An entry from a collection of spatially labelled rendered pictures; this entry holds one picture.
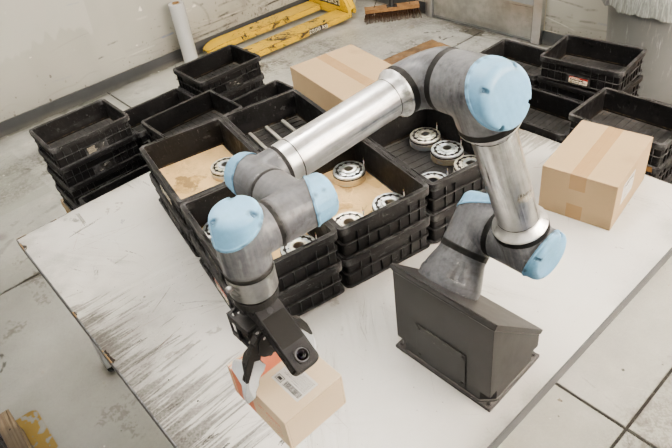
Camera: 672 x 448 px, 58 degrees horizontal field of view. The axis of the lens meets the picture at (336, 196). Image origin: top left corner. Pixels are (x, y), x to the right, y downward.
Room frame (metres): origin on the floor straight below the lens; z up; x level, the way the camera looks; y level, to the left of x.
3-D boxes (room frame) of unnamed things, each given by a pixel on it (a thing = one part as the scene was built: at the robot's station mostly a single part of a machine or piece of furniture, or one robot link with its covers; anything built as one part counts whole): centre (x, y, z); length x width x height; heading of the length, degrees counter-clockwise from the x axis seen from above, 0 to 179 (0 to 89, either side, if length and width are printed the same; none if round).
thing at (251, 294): (0.67, 0.14, 1.31); 0.08 x 0.08 x 0.05
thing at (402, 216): (1.45, -0.04, 0.87); 0.40 x 0.30 x 0.11; 27
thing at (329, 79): (2.21, -0.11, 0.80); 0.40 x 0.30 x 0.20; 28
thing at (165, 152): (1.67, 0.41, 0.87); 0.40 x 0.30 x 0.11; 27
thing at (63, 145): (2.69, 1.19, 0.37); 0.40 x 0.30 x 0.45; 127
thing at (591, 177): (1.49, -0.80, 0.78); 0.30 x 0.22 x 0.16; 136
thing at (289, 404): (0.65, 0.13, 1.08); 0.16 x 0.12 x 0.07; 37
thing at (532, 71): (2.96, -1.06, 0.31); 0.40 x 0.30 x 0.34; 37
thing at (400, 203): (1.45, -0.04, 0.92); 0.40 x 0.30 x 0.02; 27
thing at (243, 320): (0.67, 0.15, 1.23); 0.09 x 0.08 x 0.12; 37
